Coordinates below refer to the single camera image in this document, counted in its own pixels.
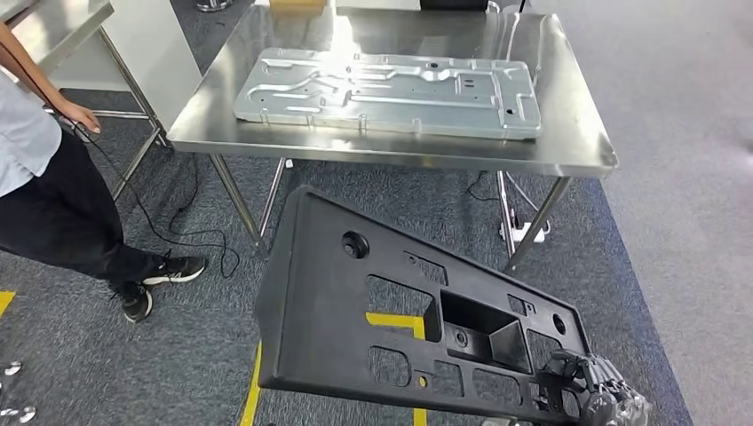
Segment black controller cable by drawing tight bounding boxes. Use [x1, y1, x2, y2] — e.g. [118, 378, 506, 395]
[70, 120, 242, 281]

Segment person's hand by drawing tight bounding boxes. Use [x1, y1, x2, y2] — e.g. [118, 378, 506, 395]
[57, 99, 103, 135]

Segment person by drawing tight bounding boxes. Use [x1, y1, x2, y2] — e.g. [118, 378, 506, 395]
[0, 22, 209, 325]

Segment stamped sheet metal plate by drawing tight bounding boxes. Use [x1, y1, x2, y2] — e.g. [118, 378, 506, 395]
[233, 46, 543, 142]

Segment brown cardboard box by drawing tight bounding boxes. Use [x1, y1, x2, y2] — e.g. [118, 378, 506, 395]
[268, 0, 327, 17]

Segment white panelled steel table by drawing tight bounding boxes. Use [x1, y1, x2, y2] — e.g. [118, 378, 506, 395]
[0, 0, 205, 202]

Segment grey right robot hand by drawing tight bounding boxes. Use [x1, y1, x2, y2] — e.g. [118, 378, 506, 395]
[534, 349, 654, 426]

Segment white power strip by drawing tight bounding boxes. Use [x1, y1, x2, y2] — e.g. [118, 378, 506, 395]
[500, 220, 552, 244]

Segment stainless steel workbench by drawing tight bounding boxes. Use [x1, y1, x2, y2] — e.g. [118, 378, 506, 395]
[166, 0, 620, 276]

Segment black plastic panel part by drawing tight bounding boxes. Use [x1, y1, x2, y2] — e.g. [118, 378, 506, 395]
[253, 184, 593, 426]

